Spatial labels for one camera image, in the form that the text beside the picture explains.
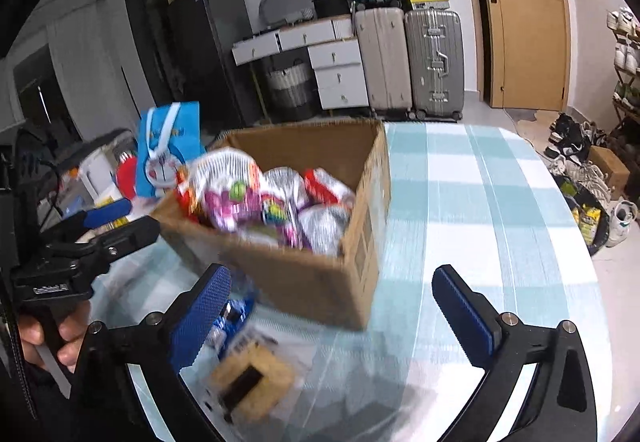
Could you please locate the grey refrigerator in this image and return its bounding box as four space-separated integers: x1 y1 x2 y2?
167 0 263 127

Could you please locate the pile of sneakers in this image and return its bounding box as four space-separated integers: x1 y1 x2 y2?
542 112 640 249

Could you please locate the silver suitcase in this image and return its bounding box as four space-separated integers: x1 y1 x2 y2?
404 9 466 123

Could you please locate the dark wooden wardrobe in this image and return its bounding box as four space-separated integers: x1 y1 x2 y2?
122 0 201 133

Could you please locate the woven laundry basket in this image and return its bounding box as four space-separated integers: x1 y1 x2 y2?
261 60 316 120

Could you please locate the red plastic thing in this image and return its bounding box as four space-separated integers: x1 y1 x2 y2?
115 156 139 201

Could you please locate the wooden shoe rack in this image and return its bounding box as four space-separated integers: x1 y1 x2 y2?
607 6 640 143

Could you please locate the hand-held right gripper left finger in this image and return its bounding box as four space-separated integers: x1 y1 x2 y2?
70 263 234 442

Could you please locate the white drawer cabinet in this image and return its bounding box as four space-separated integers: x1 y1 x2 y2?
231 16 371 111

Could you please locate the shoe rack with shoes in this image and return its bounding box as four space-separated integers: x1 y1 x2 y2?
606 6 640 123

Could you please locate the blue cartoon gift bag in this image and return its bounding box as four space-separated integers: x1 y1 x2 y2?
136 100 206 199

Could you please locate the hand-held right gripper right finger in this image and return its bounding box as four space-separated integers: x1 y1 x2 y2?
431 264 598 442

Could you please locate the wooden door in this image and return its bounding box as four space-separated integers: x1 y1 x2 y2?
460 0 573 111

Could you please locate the purple white snack packet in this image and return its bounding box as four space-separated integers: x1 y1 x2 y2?
262 194 303 247

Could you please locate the grey oval frame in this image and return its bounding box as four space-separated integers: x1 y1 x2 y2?
259 0 318 30

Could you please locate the blue cookie pack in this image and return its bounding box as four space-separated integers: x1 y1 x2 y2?
207 294 256 358

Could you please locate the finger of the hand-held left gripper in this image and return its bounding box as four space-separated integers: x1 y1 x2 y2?
47 198 133 243
75 214 162 273

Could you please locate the silver foil snack bag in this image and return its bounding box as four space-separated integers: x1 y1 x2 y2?
262 166 307 213

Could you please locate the person's left hand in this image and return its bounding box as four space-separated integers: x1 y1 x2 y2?
19 299 90 373

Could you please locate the white purple snack bag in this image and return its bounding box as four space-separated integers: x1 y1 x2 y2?
297 203 352 257

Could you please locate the brown cardboard box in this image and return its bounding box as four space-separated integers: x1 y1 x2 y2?
151 118 392 332

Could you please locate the black round bin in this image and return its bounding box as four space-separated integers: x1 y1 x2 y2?
552 174 611 256

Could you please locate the beige suitcase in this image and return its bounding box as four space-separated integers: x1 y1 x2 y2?
352 6 416 120

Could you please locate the red white large snack bag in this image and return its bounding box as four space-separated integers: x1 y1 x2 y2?
175 147 266 229

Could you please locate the red white snack packet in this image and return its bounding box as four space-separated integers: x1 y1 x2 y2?
304 168 357 209

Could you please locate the small cardboard box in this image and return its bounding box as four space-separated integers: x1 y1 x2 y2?
587 145 631 200

